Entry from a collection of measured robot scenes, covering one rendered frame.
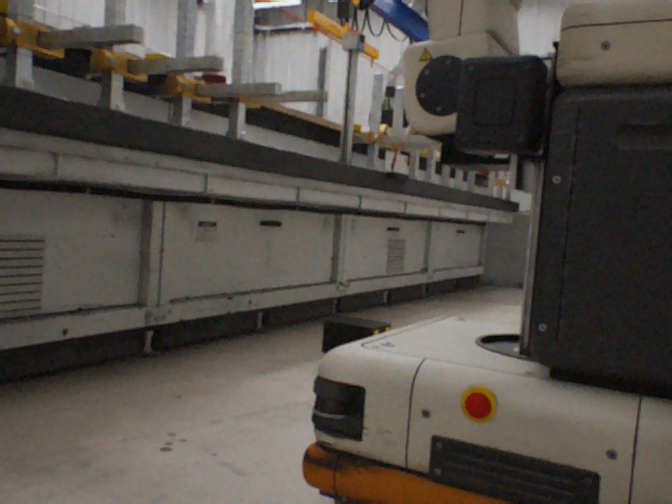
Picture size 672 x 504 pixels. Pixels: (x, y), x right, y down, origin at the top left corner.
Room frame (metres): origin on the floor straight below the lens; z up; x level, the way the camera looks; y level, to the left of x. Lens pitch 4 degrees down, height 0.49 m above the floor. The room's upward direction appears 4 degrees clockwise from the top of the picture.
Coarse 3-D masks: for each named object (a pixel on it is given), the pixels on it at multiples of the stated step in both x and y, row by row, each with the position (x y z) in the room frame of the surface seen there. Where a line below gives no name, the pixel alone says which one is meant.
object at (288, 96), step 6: (282, 90) 2.04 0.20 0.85; (288, 90) 2.03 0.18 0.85; (294, 90) 2.02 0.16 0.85; (300, 90) 2.01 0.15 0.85; (306, 90) 2.00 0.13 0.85; (318, 90) 1.98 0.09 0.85; (270, 96) 2.06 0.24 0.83; (276, 96) 2.05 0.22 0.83; (282, 96) 2.04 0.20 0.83; (288, 96) 2.03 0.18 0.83; (294, 96) 2.02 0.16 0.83; (300, 96) 2.01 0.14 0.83; (306, 96) 2.00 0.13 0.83; (312, 96) 1.99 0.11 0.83; (318, 96) 1.98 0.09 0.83; (324, 96) 1.98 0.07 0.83; (210, 102) 2.17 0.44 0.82; (216, 102) 2.17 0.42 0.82; (222, 102) 2.16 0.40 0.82; (228, 102) 2.15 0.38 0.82; (252, 102) 2.11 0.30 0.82; (258, 102) 2.10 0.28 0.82; (264, 102) 2.09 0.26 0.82; (270, 102) 2.08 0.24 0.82; (276, 102) 2.07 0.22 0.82; (282, 102) 2.07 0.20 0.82; (288, 102) 2.06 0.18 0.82; (294, 102) 2.05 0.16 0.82
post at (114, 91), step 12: (108, 0) 1.63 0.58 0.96; (120, 0) 1.63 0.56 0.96; (108, 12) 1.62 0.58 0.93; (120, 12) 1.63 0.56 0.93; (108, 24) 1.62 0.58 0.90; (120, 24) 1.63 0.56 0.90; (108, 48) 1.62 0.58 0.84; (120, 48) 1.63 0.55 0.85; (108, 84) 1.62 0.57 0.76; (120, 84) 1.64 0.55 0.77; (108, 96) 1.62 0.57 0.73; (120, 96) 1.64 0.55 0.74
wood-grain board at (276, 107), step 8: (40, 24) 1.65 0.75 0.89; (48, 24) 1.67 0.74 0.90; (80, 48) 1.78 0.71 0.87; (264, 104) 2.51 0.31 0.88; (272, 104) 2.55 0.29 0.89; (280, 104) 2.60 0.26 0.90; (280, 112) 2.63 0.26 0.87; (288, 112) 2.65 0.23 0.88; (296, 112) 2.71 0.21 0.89; (304, 112) 2.76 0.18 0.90; (304, 120) 2.80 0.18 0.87; (312, 120) 2.82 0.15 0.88; (320, 120) 2.88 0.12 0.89; (328, 128) 3.00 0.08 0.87; (336, 128) 3.01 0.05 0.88; (408, 152) 3.80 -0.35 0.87; (480, 176) 5.18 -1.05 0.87; (488, 176) 5.28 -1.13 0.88
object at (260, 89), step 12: (204, 84) 1.86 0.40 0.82; (216, 84) 1.84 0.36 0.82; (228, 84) 1.82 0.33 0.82; (240, 84) 1.80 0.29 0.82; (252, 84) 1.78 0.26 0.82; (264, 84) 1.77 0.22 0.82; (276, 84) 1.75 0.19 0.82; (156, 96) 1.94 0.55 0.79; (168, 96) 1.93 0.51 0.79; (204, 96) 1.88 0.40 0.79; (216, 96) 1.86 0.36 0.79; (228, 96) 1.84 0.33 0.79; (240, 96) 1.83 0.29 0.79; (252, 96) 1.81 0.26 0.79; (264, 96) 1.80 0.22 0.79
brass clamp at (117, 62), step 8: (96, 56) 1.60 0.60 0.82; (104, 56) 1.59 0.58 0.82; (112, 56) 1.60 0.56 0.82; (120, 56) 1.63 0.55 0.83; (128, 56) 1.65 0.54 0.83; (96, 64) 1.60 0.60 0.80; (104, 64) 1.59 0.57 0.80; (112, 64) 1.61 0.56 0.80; (120, 64) 1.63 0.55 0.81; (128, 64) 1.65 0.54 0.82; (104, 72) 1.62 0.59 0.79; (112, 72) 1.61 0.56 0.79; (120, 72) 1.63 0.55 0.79; (128, 72) 1.65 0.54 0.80; (128, 80) 1.70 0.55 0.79; (136, 80) 1.69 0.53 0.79; (144, 80) 1.70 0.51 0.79
